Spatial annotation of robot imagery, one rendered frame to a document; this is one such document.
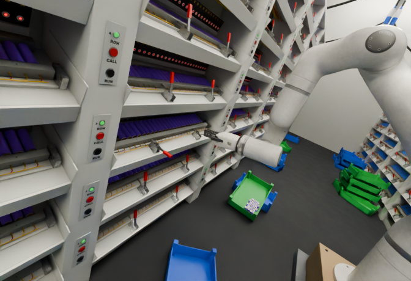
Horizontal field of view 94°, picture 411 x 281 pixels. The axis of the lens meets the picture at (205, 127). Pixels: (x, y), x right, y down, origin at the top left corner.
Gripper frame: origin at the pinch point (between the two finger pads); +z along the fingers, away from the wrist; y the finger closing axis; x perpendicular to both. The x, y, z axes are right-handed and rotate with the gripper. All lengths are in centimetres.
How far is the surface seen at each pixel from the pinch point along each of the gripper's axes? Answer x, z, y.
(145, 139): -0.3, 8.3, -29.7
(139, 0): 36, -3, -46
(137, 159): -5.1, 4.9, -35.0
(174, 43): 31.1, -1.2, -31.9
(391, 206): -58, -119, 156
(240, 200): -54, -10, 46
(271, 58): 48, 4, 86
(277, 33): 66, 4, 86
